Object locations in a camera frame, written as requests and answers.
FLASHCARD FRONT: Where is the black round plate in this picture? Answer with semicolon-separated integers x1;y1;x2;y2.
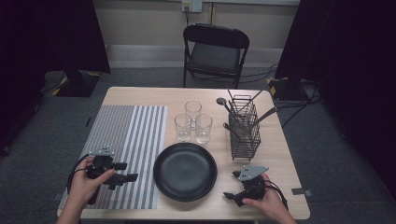
152;142;219;203

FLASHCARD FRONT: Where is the clear drinking glass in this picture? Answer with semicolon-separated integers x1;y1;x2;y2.
174;113;192;143
194;113;214;145
184;100;203;130

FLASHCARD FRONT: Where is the beige wall conduit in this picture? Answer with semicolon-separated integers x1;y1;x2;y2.
209;2;217;25

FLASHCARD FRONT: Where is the white wall power outlet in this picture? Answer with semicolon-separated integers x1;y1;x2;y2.
181;0;204;13

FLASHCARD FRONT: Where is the grey tape strip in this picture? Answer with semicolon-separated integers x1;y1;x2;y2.
290;187;313;197

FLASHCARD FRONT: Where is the black curtain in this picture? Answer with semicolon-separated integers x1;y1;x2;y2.
275;0;396;200
0;0;111;157

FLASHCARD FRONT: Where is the striped woven placemat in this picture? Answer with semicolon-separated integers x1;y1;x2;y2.
59;105;168;210

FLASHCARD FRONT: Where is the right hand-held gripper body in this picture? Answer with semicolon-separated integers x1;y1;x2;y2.
233;165;270;208

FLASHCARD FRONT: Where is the black folding chair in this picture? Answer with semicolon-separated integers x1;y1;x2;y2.
182;22;250;90

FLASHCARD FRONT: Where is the dark metal spoon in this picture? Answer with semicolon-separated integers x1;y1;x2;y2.
216;96;248;133

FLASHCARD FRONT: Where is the person's left hand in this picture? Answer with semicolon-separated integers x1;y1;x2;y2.
68;156;116;208

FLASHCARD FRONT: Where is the black floor cable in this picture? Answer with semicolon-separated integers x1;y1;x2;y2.
275;90;323;129
239;63;278;84

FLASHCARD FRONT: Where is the grey metal utensil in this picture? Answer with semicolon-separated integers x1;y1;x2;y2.
247;106;278;133

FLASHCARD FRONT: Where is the person's right hand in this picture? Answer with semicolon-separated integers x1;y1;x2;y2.
242;173;291;219

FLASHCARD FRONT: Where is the black stand base yellow tape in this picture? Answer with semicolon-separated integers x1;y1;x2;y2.
265;76;309;101
40;68;102;98

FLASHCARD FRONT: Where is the black wire cutlery holder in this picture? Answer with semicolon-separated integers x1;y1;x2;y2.
228;93;262;162

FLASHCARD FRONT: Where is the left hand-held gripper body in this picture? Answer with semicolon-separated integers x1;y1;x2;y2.
85;147;118;205

